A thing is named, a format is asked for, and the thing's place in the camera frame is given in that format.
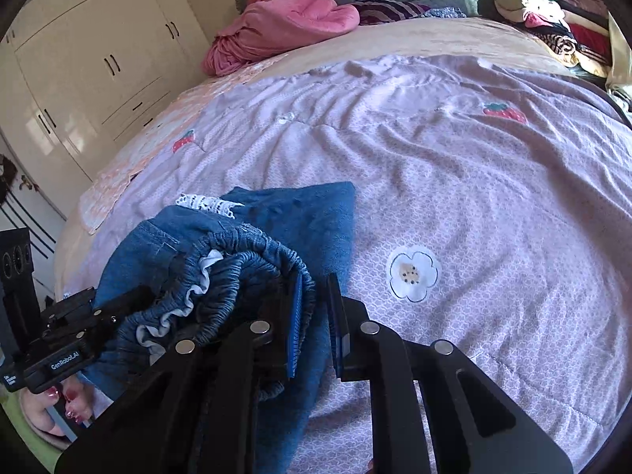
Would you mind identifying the white wardrobe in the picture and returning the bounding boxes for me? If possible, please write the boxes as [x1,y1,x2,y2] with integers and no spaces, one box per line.
[0,0,211,183]

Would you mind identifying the pile of folded clothes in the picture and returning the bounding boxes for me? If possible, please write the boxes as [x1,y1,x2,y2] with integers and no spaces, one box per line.
[476,0,615,80]

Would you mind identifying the black speaker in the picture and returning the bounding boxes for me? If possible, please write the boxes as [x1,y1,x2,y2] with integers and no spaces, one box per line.
[0,227,45,356]

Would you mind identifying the person's left hand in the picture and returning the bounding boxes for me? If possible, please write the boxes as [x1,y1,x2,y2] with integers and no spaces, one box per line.
[20,384,96,451]

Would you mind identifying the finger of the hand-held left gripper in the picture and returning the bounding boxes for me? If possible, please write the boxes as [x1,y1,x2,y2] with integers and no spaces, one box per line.
[96,284,160,344]

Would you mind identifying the lilac printed quilt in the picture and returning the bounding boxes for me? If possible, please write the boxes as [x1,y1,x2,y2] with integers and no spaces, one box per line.
[52,54,632,474]

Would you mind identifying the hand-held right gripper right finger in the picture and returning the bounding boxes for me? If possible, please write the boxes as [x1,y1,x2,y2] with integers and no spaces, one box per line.
[326,273,574,474]

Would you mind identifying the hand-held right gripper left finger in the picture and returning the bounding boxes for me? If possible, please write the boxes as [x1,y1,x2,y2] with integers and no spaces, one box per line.
[54,269,304,474]

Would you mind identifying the blue floral pillow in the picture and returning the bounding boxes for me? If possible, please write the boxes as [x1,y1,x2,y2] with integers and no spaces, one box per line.
[422,6,469,21]

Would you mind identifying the green fleece-lined jacket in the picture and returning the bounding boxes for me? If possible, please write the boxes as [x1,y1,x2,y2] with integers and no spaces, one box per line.
[0,397,67,472]

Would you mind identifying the tan bed sheet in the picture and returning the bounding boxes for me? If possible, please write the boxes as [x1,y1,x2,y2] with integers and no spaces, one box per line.
[247,16,574,94]

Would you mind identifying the blue denim jeans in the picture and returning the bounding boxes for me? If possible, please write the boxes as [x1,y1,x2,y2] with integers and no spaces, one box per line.
[91,180,359,474]

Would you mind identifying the cream cloth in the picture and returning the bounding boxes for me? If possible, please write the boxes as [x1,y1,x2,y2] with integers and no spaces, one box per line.
[605,12,632,109]

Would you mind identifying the pink cloth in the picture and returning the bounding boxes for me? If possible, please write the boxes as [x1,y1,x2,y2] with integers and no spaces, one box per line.
[202,0,361,78]

